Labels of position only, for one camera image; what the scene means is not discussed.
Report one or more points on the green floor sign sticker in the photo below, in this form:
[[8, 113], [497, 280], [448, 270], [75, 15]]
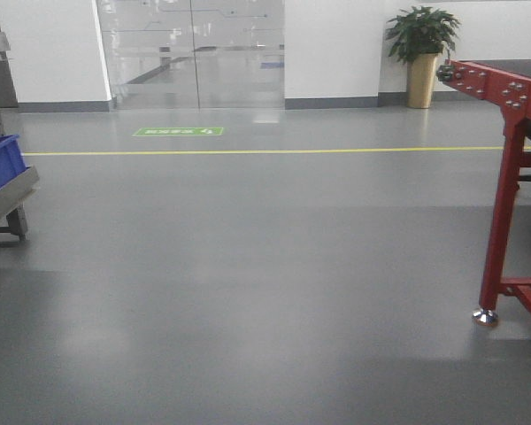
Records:
[[178, 131]]

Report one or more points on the glass double door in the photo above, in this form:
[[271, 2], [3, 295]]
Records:
[[194, 54]]

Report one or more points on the gold tall planter pot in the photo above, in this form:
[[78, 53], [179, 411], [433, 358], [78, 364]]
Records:
[[421, 81]]

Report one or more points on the green potted plant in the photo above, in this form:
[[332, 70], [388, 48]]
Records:
[[421, 30]]

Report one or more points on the grey metal shelf rack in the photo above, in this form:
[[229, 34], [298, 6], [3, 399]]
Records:
[[0, 133]]

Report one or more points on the blue plastic bin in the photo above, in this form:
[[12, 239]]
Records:
[[11, 162]]

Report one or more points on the red conveyor frame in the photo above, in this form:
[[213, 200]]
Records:
[[505, 83]]

